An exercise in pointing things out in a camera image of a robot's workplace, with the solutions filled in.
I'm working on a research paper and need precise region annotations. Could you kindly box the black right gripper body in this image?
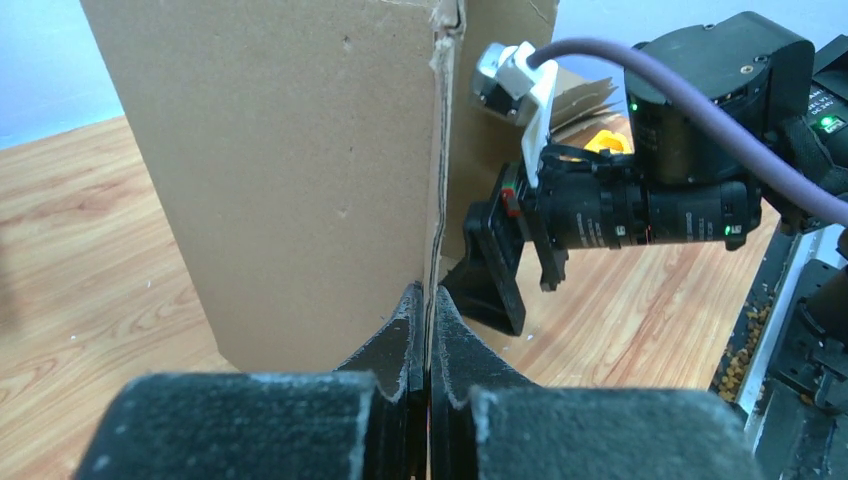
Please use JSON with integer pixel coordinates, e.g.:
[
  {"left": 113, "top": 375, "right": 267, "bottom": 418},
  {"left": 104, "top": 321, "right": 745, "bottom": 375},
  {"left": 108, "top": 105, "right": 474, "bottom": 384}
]
[{"left": 500, "top": 146, "right": 762, "bottom": 291}]

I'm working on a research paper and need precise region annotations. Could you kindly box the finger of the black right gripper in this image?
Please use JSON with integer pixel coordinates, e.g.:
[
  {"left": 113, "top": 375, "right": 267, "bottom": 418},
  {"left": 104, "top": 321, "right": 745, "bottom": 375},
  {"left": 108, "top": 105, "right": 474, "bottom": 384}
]
[{"left": 441, "top": 200, "right": 526, "bottom": 336}]

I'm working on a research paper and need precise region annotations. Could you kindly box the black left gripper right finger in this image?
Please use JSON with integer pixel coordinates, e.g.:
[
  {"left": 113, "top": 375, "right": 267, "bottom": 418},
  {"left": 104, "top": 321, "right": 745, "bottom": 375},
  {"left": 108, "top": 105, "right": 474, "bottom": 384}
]
[{"left": 430, "top": 289, "right": 762, "bottom": 479}]

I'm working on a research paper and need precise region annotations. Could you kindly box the brown cardboard box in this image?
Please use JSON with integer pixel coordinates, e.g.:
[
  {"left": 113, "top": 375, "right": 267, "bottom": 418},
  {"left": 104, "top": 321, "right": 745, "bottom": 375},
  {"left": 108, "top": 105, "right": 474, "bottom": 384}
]
[{"left": 82, "top": 0, "right": 558, "bottom": 371}]

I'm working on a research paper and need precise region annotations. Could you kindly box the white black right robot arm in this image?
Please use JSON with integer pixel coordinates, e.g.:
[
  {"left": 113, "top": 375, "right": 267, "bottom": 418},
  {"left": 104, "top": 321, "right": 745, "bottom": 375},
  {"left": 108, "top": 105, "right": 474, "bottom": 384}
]
[{"left": 443, "top": 11, "right": 847, "bottom": 336}]

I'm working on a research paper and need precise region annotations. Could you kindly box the black metal base rail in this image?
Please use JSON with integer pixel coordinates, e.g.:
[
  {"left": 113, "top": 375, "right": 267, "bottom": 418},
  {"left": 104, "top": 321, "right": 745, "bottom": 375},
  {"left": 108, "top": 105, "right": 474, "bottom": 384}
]
[{"left": 710, "top": 226, "right": 847, "bottom": 479}]

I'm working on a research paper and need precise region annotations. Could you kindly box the yellow plastic triangle tool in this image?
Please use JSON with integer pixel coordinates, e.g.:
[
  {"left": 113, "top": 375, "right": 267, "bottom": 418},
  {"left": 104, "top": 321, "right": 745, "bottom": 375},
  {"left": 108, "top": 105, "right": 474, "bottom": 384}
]
[{"left": 584, "top": 130, "right": 633, "bottom": 154}]

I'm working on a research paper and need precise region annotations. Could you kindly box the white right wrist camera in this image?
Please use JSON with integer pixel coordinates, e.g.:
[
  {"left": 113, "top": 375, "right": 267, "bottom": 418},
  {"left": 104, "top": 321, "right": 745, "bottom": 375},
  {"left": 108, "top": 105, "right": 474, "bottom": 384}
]
[{"left": 471, "top": 42, "right": 559, "bottom": 188}]

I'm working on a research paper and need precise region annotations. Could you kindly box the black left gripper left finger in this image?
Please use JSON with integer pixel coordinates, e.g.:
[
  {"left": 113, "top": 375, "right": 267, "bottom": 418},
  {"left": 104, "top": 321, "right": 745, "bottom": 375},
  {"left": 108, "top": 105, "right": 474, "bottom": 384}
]
[{"left": 75, "top": 283, "right": 424, "bottom": 479}]

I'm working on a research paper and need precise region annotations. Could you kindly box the stack of flat cardboard sheets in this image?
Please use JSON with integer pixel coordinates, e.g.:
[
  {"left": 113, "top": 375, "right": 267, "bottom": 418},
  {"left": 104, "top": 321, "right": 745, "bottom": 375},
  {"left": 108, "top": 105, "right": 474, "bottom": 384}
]
[{"left": 549, "top": 67, "right": 618, "bottom": 142}]

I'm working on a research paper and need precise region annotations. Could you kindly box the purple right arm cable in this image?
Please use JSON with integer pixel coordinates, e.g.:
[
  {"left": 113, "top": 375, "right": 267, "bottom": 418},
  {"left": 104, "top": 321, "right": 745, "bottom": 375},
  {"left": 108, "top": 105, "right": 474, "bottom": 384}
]
[{"left": 526, "top": 37, "right": 848, "bottom": 228}]

